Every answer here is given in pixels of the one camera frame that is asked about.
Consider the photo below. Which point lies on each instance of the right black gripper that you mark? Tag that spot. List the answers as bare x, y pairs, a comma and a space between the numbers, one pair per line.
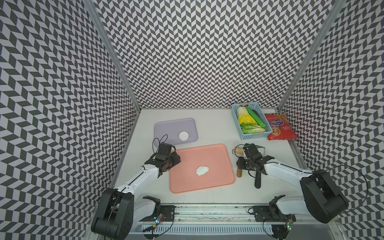
240, 160

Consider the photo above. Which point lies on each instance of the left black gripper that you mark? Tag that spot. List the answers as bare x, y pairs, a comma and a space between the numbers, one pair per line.
176, 157

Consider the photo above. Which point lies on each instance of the wooden dough roller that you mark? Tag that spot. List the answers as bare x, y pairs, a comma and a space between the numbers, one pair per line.
238, 153

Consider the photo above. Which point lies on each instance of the pink tray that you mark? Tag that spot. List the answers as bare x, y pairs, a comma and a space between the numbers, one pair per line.
183, 177

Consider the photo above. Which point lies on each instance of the white dough piece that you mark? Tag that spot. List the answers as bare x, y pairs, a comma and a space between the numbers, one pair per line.
201, 170

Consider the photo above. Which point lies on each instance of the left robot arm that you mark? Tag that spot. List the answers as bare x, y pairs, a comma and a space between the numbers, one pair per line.
119, 210

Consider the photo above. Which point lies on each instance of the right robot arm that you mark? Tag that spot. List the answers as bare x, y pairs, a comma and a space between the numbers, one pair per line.
321, 198

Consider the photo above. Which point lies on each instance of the round white dough disc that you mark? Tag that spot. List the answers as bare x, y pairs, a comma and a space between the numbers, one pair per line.
184, 136

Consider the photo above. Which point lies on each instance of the lavender tray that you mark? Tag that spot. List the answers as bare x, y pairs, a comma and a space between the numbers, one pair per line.
168, 131

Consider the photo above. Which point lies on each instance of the green lettuce leaf toy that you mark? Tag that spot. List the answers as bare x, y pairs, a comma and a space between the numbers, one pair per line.
251, 128

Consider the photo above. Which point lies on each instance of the green cucumber toy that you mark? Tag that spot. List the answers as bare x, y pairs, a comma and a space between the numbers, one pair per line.
256, 117

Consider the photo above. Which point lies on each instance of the red snack bag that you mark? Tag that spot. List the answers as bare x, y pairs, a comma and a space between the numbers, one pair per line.
281, 129

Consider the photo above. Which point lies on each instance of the yellow napa cabbage toy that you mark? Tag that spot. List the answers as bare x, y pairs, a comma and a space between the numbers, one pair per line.
244, 117

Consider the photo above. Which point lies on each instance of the light blue plastic basket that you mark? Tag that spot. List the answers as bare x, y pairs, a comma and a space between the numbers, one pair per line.
253, 106

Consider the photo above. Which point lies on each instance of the black handled scraper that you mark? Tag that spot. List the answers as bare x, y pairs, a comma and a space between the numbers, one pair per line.
257, 183

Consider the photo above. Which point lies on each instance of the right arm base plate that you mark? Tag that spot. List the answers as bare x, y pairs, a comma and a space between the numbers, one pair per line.
264, 213

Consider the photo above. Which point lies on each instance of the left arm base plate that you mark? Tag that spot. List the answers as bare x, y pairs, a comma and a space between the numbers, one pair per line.
166, 211

